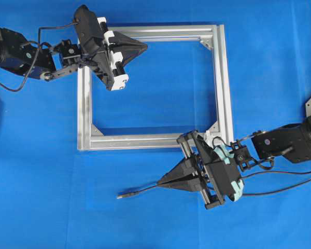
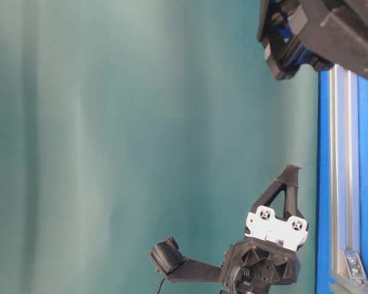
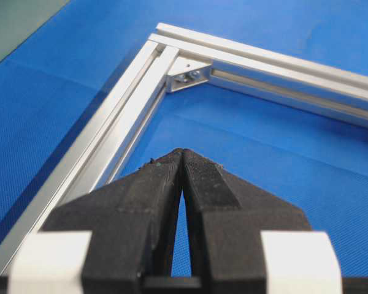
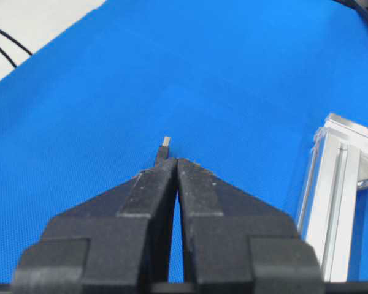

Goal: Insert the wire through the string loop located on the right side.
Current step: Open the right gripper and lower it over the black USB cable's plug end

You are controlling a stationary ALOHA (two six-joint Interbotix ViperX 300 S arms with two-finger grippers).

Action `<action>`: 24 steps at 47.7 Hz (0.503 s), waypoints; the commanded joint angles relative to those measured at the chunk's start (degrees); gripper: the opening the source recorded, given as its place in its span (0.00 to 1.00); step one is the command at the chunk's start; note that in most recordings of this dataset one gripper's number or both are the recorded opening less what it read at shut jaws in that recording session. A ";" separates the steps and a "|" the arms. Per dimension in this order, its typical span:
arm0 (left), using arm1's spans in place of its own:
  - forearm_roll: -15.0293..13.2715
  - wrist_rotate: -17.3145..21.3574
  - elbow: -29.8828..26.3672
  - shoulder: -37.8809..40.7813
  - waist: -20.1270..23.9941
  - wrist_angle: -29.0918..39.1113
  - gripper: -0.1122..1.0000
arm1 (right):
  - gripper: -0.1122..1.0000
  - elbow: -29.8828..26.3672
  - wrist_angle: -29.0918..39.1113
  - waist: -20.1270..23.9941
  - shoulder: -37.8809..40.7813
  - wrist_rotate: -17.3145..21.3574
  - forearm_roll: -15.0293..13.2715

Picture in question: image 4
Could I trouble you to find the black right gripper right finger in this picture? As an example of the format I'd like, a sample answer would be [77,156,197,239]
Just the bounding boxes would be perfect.
[177,159,324,293]

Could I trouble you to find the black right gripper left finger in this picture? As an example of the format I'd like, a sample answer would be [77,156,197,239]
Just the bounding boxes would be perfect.
[12,158,176,293]

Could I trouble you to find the black wire with metal tip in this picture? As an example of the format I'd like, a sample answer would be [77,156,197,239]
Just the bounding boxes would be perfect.
[155,136,172,168]

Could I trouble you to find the aluminium extrusion frame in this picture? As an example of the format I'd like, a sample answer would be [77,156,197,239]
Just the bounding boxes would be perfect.
[296,113,368,282]

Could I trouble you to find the black cable on table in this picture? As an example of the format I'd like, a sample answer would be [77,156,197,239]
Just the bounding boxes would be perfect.
[0,36,18,68]
[0,24,33,56]

